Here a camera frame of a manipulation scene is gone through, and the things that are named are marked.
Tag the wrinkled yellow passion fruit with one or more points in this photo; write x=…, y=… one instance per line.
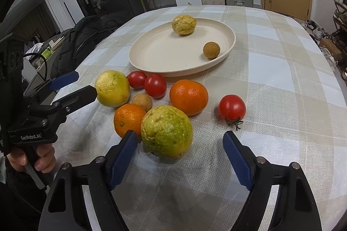
x=184, y=24

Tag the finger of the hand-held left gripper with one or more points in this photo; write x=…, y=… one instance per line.
x=81, y=95
x=65, y=78

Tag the shoe rack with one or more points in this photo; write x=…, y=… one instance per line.
x=341, y=30

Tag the brown longan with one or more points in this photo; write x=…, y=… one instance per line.
x=211, y=50
x=141, y=102

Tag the large orange mandarin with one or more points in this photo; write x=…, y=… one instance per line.
x=189, y=97

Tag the cream round plate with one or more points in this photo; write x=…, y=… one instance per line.
x=162, y=52

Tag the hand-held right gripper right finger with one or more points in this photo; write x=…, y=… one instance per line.
x=238, y=160

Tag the green yellow passion fruit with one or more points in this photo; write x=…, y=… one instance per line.
x=166, y=132

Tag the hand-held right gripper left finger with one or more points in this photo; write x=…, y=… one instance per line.
x=124, y=155

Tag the person's left forearm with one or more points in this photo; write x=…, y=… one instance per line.
x=16, y=201

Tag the small orange mandarin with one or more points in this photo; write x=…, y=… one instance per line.
x=127, y=118

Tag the brown cardboard box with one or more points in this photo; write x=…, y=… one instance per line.
x=329, y=47

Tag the black jacket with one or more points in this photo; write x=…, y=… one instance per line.
x=81, y=41

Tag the smooth yellow passion fruit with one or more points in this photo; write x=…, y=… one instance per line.
x=112, y=88

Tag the person's left hand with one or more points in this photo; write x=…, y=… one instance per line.
x=46, y=159

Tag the red cherry tomato with stem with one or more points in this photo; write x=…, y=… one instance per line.
x=232, y=107

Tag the pile of shoes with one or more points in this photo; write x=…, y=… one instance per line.
x=314, y=30

